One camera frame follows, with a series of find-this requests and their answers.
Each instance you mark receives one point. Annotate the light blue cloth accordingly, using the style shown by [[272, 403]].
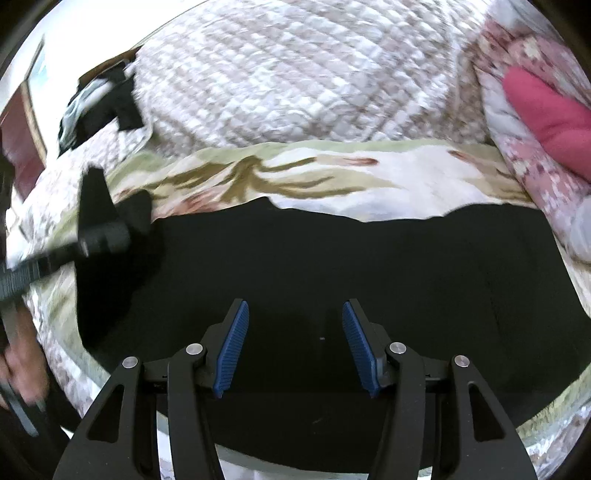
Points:
[[85, 104]]

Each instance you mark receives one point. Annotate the pink plush cloth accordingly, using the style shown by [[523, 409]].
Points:
[[545, 110]]

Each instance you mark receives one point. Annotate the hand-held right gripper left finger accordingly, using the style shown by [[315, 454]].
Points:
[[231, 346]]

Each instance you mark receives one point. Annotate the wooden bed frame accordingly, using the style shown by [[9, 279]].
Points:
[[25, 124]]

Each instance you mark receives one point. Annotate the black pants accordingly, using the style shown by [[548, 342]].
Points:
[[369, 258]]

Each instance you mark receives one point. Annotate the black garment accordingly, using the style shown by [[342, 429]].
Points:
[[124, 106]]

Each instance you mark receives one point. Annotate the person's left hand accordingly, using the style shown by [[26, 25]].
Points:
[[21, 369]]

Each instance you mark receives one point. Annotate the pink floral quilt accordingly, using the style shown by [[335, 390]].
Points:
[[531, 152]]

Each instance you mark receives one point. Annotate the grey quilted bedspread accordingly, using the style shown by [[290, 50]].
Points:
[[300, 74]]

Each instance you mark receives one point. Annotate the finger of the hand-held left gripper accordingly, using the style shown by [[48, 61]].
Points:
[[94, 198], [134, 210]]

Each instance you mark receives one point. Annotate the floral fleece blanket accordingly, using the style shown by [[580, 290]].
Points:
[[369, 170]]

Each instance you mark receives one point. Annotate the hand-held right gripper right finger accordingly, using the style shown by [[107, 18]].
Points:
[[359, 346]]

